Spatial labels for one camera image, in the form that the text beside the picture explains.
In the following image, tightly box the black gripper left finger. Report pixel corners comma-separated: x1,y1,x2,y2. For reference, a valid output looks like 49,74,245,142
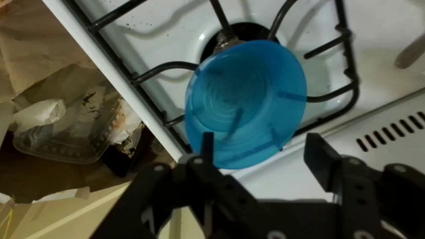
90,131,276,239

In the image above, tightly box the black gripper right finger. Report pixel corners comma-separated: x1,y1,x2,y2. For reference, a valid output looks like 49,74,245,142
302,131,425,239

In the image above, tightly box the blue plastic bowl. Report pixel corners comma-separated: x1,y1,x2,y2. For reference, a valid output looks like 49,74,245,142
183,38,309,171

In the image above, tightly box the black stove grate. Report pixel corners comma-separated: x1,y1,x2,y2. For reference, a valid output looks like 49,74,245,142
61,0,361,154

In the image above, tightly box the round stove burner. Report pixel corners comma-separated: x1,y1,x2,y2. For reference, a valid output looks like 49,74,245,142
199,19,281,61

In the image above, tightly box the white gas stove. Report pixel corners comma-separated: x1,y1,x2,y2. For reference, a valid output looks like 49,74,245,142
41,0,425,205

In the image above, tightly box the clear plastic trash container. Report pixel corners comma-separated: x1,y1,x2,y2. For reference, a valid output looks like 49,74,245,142
9,65,143,166

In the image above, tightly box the cream cabinet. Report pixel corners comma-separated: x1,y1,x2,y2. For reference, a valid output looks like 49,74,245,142
0,179,205,239

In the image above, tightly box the metal spoon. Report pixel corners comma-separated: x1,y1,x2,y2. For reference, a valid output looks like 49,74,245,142
393,33,425,70

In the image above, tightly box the brown paper bag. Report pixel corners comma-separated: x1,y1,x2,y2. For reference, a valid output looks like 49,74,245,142
0,0,103,104

